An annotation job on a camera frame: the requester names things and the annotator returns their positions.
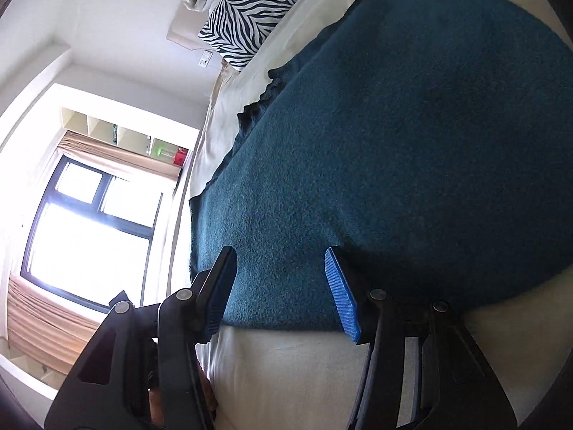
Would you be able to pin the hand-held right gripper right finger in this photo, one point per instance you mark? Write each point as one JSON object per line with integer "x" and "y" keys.
{"x": 342, "y": 295}

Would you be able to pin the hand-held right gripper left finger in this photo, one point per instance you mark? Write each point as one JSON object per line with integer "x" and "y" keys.
{"x": 215, "y": 309}

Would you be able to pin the dark teal knit sweater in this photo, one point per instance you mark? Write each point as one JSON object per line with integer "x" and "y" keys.
{"x": 380, "y": 143}

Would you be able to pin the bed with beige sheet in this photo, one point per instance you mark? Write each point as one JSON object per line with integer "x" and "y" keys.
{"x": 291, "y": 376}

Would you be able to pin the black framed window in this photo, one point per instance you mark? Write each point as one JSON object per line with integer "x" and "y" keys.
{"x": 89, "y": 233}

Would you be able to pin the red box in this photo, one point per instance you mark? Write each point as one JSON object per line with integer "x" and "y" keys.
{"x": 180, "y": 156}

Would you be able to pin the tan curtain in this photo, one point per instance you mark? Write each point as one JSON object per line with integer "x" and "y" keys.
{"x": 121, "y": 159}
{"x": 49, "y": 322}

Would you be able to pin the beige upholstered headboard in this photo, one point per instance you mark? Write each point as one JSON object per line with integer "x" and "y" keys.
{"x": 188, "y": 27}

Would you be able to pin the zebra print pillow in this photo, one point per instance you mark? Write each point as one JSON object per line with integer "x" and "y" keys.
{"x": 250, "y": 13}

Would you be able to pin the white wall shelf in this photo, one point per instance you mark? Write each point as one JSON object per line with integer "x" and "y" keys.
{"x": 103, "y": 127}

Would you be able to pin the wall socket panel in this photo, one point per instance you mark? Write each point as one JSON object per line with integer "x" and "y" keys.
{"x": 204, "y": 59}

